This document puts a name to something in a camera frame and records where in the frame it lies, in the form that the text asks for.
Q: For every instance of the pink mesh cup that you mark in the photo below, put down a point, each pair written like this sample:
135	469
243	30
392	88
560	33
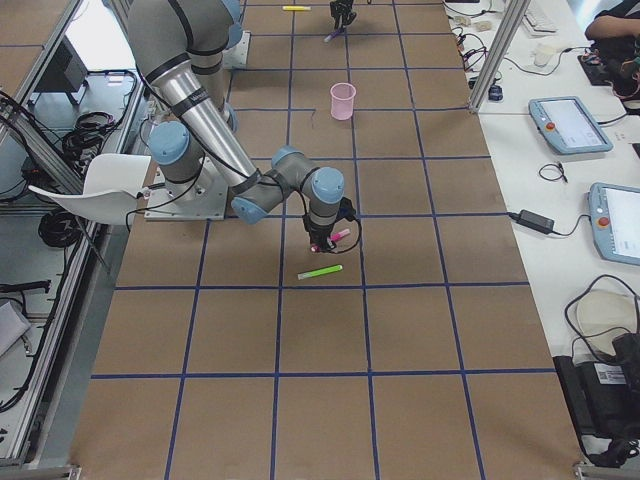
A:
342	101

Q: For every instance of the lower teach pendant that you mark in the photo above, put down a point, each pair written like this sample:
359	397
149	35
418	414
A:
614	218

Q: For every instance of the green pen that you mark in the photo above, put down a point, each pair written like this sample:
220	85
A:
320	272

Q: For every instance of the pink pen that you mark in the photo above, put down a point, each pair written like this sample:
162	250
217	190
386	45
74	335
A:
336	237

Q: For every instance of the teach pendant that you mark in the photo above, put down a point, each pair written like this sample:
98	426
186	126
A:
614	218
567	126

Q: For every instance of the black power adapter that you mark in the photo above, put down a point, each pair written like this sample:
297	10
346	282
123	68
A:
535	222

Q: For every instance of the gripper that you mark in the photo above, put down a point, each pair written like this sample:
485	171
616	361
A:
342	8
317	234

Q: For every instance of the white round disc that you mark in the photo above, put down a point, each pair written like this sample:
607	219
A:
603	316

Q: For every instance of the yellow pen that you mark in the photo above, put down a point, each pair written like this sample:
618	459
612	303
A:
296	8

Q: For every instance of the person in black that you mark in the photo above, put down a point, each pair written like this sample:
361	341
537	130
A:
607	27

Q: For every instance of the upper teach pendant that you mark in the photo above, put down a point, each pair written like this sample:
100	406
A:
567	126

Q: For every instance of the white plastic chair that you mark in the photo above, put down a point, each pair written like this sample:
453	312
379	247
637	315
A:
111	188

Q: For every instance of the aluminium frame post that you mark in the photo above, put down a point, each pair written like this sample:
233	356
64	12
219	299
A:
512	17

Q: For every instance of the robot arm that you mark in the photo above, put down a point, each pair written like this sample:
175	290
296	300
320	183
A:
178	47

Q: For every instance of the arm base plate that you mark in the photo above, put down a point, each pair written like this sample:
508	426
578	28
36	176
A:
236	56
200	199

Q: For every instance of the purple pen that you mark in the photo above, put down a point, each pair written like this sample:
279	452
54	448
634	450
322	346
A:
333	35

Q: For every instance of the white plastic cup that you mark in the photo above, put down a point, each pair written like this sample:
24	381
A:
543	54

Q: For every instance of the black case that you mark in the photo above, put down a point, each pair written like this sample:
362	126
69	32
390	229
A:
602	398

